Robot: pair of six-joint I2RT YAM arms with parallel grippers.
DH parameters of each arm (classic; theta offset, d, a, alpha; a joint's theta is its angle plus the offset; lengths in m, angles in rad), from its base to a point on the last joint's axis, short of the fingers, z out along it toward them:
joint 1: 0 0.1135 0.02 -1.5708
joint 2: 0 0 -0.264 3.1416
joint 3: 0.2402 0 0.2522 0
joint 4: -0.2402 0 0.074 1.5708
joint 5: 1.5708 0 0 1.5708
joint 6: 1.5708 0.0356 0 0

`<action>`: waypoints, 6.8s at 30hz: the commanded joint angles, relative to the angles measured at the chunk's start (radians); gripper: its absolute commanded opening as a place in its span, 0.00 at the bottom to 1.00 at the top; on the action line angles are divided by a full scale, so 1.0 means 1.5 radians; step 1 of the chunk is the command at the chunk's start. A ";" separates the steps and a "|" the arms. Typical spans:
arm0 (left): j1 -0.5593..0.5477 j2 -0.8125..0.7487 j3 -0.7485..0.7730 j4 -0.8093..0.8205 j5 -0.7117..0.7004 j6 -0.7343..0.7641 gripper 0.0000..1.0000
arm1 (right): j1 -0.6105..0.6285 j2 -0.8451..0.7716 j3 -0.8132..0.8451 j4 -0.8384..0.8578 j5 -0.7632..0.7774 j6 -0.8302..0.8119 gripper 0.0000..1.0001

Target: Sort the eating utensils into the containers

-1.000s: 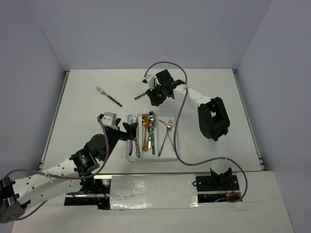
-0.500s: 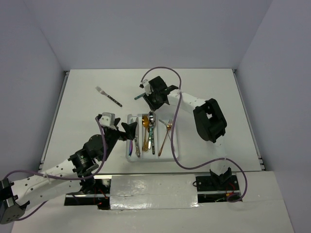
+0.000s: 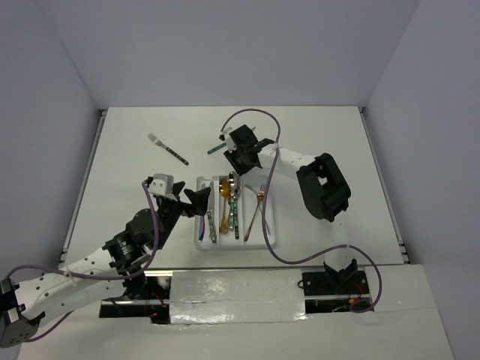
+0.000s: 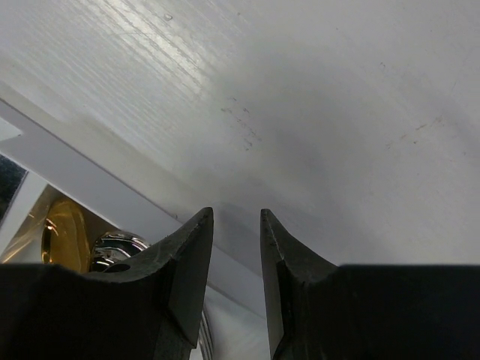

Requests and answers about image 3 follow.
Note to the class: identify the iridescent rainbow knife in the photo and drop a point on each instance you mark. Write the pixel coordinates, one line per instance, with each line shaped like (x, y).
(202, 229)

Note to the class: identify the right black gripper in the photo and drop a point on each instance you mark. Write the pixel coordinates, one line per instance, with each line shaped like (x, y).
(241, 170)

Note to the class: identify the ornate gold spoon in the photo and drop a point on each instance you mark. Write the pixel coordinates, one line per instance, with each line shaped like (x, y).
(224, 224)

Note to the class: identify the spoon with black handle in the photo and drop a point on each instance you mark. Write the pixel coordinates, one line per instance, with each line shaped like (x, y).
(236, 198)

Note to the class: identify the spoon with teal handle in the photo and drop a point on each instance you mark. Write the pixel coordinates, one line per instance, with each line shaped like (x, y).
(234, 186)

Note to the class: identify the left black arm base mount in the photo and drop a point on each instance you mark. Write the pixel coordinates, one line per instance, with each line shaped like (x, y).
(147, 298)

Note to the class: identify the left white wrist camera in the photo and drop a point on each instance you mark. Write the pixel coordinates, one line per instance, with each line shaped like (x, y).
(161, 186)

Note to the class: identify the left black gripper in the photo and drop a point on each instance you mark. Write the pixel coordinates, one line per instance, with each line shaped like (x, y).
(199, 200)

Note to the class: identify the knife with teal handle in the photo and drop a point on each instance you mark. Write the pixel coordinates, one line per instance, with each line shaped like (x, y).
(216, 148)

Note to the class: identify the ornate silver knife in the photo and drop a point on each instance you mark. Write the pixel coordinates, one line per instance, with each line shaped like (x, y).
(211, 199)

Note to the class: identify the fork with black handle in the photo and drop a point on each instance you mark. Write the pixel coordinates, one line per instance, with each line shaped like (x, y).
(160, 144)

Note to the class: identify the white foil-covered base board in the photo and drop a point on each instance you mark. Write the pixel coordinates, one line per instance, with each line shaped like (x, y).
(221, 297)

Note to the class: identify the copper fork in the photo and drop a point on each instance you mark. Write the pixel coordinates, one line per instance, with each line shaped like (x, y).
(260, 194)

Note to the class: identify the plain silver fork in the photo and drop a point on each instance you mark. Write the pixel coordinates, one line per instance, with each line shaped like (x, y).
(254, 191)

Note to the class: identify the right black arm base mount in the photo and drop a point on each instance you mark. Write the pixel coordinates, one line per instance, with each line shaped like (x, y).
(331, 291)

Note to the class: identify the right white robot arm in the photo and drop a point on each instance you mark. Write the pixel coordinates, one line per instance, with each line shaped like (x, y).
(323, 187)

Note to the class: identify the white three-compartment cutlery tray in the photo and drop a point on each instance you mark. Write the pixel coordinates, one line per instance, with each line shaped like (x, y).
(246, 207)

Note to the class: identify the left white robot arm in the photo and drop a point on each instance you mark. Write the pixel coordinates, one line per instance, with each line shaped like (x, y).
(34, 295)

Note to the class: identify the knife with black handle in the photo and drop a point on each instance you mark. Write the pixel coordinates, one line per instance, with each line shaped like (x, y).
(212, 227)

